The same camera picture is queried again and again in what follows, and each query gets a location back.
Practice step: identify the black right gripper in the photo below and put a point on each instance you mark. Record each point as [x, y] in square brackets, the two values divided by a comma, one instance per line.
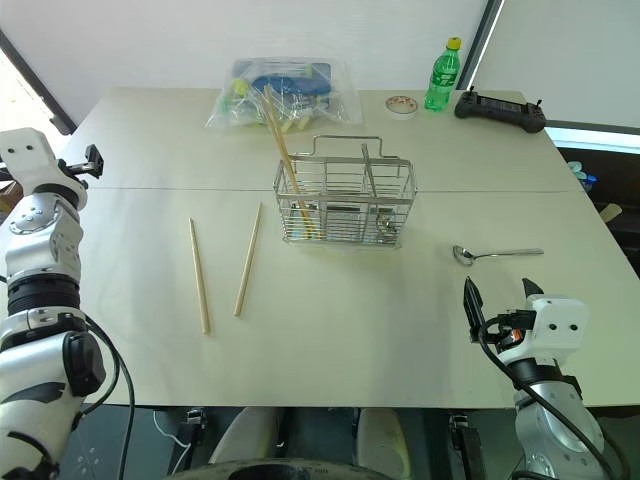
[512, 327]

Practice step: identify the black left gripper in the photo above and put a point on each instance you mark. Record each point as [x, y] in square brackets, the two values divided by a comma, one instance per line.
[70, 167]

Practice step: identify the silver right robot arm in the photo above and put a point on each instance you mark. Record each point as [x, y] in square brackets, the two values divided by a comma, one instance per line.
[550, 430]

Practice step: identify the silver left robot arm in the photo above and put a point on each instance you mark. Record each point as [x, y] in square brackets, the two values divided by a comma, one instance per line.
[30, 250]

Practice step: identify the metal spoon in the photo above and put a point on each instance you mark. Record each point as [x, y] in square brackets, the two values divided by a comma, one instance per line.
[462, 254]

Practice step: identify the brown cardboard box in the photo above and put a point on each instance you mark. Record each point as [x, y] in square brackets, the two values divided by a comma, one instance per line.
[7, 197]

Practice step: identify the beige small object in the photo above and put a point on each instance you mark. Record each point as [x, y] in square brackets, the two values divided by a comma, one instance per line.
[611, 212]

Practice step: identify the small blue capped bottles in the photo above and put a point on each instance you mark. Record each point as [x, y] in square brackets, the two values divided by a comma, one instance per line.
[582, 176]

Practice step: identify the wooden chopstick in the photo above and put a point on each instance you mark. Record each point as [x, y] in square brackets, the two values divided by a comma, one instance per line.
[247, 259]
[280, 142]
[276, 126]
[199, 275]

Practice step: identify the white rounded robot leg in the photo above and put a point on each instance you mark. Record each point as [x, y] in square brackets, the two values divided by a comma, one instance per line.
[245, 435]
[382, 440]

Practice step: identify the black handheld controller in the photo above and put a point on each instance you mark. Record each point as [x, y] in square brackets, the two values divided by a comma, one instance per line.
[500, 110]

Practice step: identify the white tape roll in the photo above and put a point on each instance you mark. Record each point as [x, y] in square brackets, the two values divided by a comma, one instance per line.
[401, 104]

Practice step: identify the green plastic bottle yellow cap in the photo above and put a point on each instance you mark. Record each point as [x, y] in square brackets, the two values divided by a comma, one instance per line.
[442, 80]

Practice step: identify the blue plastic item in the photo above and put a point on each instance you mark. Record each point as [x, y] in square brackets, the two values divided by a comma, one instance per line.
[310, 86]

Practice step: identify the clear plastic bag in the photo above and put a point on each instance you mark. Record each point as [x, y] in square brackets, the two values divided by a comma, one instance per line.
[340, 95]

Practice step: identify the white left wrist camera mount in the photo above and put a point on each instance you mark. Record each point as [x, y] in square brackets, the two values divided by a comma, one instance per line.
[35, 165]

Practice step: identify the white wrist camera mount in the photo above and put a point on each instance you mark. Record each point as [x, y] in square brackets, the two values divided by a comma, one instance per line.
[35, 165]
[560, 325]

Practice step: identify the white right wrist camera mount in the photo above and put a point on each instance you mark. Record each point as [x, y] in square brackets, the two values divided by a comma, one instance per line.
[560, 325]

